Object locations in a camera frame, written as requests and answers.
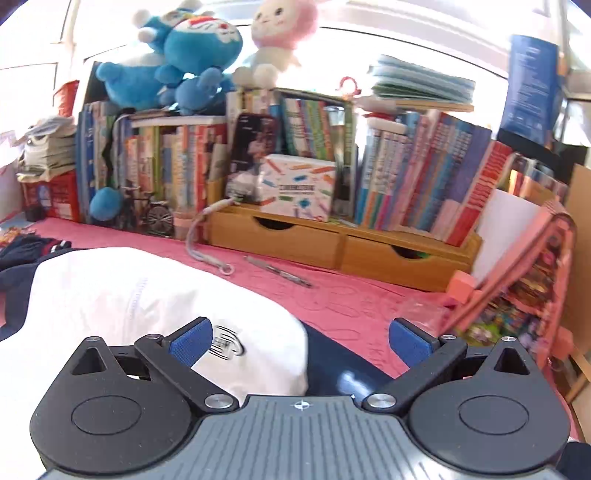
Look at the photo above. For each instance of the row of pink blue books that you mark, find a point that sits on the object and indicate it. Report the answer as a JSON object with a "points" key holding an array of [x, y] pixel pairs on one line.
{"points": [[425, 175]]}

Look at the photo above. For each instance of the row of tall colourful books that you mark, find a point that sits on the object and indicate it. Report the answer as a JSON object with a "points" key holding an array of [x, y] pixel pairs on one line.
{"points": [[175, 161]]}

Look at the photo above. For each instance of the small white red plush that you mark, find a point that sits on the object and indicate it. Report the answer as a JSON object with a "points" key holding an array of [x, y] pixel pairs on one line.
{"points": [[381, 115]]}

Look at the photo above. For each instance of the dark photo book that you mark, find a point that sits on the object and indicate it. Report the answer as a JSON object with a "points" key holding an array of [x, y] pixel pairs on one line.
{"points": [[251, 147]]}

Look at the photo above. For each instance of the blue round-headed plush toy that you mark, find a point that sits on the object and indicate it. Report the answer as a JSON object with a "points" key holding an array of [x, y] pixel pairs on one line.
{"points": [[203, 46]]}

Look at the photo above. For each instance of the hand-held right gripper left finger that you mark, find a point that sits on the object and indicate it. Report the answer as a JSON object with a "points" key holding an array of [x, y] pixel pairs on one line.
{"points": [[191, 344]]}

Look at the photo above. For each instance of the brown cardboard box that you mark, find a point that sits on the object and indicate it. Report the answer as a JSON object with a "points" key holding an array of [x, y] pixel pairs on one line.
{"points": [[581, 217]]}

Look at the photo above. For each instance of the stack of papers and booklets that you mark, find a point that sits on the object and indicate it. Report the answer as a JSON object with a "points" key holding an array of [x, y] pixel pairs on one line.
{"points": [[48, 147]]}

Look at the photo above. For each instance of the pink triangular toy house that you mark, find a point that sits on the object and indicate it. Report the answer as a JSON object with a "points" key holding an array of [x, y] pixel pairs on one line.
{"points": [[521, 286]]}

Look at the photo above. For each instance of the black miniature bicycle model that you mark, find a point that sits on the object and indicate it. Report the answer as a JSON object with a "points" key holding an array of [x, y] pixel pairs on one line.
{"points": [[154, 214]]}

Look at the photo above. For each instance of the navy white jacket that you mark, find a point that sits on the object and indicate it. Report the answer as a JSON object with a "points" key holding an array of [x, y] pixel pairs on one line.
{"points": [[138, 300]]}

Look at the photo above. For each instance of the white box with colourful print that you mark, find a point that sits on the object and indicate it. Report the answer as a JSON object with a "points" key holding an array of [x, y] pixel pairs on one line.
{"points": [[300, 189]]}

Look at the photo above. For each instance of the row of green striped books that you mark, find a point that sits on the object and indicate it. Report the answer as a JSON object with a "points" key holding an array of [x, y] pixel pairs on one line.
{"points": [[314, 129]]}

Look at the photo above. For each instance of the wooden drawer organizer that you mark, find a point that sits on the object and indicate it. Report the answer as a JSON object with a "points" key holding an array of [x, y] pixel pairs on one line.
{"points": [[295, 240]]}

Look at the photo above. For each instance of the pink bunny print blanket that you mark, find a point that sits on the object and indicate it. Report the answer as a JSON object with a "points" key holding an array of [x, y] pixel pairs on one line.
{"points": [[351, 304]]}

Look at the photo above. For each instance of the white paper sheet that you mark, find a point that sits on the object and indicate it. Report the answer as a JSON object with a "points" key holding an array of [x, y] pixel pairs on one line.
{"points": [[503, 230]]}

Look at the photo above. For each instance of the pink plastic hook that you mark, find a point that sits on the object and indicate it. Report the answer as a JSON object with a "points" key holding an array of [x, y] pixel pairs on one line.
{"points": [[346, 84]]}

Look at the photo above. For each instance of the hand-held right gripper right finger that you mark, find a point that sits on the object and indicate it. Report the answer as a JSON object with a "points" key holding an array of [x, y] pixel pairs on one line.
{"points": [[408, 344]]}

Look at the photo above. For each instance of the small pink jar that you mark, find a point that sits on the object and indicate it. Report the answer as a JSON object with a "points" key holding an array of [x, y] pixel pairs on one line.
{"points": [[181, 226]]}

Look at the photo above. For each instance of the blue plush ball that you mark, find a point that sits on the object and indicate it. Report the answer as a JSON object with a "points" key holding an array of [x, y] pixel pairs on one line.
{"points": [[105, 204]]}

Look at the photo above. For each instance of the stack of teal folders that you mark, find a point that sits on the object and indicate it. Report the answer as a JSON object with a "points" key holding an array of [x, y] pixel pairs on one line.
{"points": [[420, 83]]}

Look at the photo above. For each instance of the silver pen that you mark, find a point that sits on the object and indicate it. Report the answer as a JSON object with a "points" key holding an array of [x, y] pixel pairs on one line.
{"points": [[277, 271]]}

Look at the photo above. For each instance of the pink white bunny plush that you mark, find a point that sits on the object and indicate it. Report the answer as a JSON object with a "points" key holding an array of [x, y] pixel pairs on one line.
{"points": [[277, 27]]}

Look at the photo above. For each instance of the tall blue box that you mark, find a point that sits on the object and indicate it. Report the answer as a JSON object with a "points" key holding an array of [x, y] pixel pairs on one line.
{"points": [[528, 87]]}

